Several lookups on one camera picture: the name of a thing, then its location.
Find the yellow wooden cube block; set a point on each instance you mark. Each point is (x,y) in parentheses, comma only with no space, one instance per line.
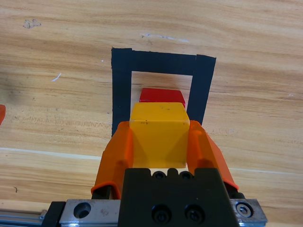
(158,137)

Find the black tape square outline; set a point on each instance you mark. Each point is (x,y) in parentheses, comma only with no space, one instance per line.
(120,94)

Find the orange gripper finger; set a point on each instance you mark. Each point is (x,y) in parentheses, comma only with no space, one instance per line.
(206,151)
(2,113)
(111,163)

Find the red wooden cube block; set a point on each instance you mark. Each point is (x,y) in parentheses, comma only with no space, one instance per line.
(161,95)

